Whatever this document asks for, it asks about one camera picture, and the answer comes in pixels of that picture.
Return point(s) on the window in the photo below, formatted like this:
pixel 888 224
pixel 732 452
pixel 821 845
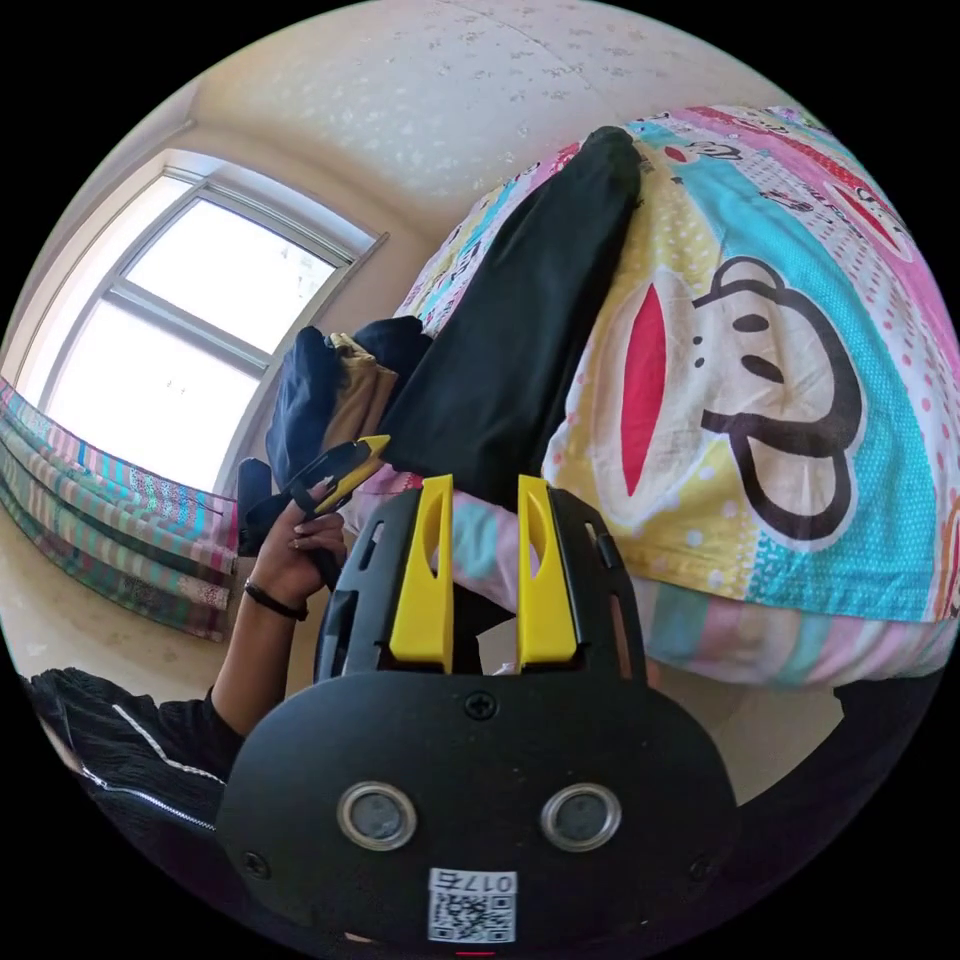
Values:
pixel 187 330

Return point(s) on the black pants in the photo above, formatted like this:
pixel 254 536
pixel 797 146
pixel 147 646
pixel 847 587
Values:
pixel 525 330

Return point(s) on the bed with cartoon printed sheet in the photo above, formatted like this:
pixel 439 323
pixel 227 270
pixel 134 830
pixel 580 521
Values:
pixel 780 480

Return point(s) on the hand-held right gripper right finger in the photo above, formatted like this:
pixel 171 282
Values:
pixel 546 607

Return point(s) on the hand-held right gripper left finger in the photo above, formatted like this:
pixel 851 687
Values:
pixel 421 600

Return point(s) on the person's body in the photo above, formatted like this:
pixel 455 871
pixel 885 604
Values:
pixel 142 757

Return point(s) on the person's left forearm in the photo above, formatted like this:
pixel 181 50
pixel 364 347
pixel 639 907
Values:
pixel 255 660

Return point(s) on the striped quilt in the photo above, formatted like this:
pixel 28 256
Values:
pixel 112 517

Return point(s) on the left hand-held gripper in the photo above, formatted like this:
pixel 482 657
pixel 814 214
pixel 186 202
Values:
pixel 255 510

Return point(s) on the person's left hand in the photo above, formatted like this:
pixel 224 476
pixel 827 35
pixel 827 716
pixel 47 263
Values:
pixel 300 555

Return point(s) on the pile of clothes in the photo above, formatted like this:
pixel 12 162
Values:
pixel 315 397

